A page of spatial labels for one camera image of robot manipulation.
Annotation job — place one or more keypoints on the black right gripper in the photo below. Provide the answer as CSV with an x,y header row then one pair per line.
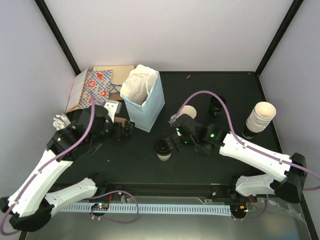
x,y
178,144

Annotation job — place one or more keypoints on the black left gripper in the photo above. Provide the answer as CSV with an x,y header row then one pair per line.
x,y
127,131

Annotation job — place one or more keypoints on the single black cup lid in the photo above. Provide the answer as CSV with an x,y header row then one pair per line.
x,y
162,147

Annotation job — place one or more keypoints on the light blue paper bag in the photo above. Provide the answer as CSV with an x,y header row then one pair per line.
x,y
143,95

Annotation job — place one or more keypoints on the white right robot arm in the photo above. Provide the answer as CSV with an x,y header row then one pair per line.
x,y
282,176

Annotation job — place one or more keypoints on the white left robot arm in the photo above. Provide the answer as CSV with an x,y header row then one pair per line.
x,y
32,206

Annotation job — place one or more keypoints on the brown kraft paper bag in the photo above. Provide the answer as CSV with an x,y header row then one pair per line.
x,y
115,97

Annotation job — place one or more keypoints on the black paper cup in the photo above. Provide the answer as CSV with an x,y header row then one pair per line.
x,y
215,107

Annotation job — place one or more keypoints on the blue checkered paper bag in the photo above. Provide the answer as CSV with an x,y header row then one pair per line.
x,y
99,85

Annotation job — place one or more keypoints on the white orange-edged paper bag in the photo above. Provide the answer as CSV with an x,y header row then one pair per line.
x,y
76,91

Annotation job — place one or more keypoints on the tan kraft paper bag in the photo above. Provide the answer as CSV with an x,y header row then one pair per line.
x,y
119,75

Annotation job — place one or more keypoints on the small electronics board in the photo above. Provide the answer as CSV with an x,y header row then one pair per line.
x,y
100,206

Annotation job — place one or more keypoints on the tall stack of paper cups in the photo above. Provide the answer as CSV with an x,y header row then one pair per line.
x,y
260,117

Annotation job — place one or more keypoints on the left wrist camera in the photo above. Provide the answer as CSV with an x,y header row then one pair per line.
x,y
113,107

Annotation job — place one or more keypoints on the light blue slotted cable duct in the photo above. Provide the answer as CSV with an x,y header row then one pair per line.
x,y
167,209

